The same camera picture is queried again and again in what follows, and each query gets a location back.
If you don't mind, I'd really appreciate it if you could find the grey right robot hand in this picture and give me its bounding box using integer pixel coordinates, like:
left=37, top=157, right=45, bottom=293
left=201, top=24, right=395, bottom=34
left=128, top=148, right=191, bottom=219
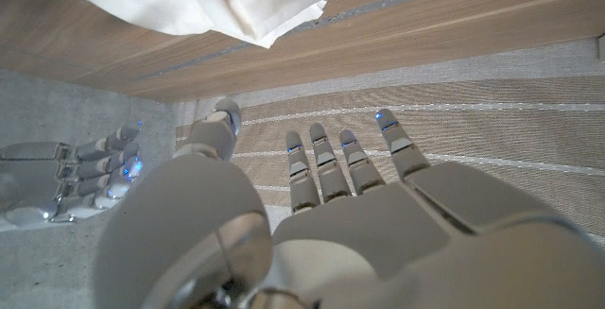
left=0, top=120, right=145, bottom=228

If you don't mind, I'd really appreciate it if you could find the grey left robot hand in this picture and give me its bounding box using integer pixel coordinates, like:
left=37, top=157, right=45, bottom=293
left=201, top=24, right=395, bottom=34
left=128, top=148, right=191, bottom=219
left=92, top=96, right=605, bottom=309

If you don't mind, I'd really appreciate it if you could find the tan striped backdrop cloth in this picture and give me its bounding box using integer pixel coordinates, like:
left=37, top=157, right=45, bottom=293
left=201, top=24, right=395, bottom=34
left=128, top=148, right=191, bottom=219
left=172, top=37, right=605, bottom=249

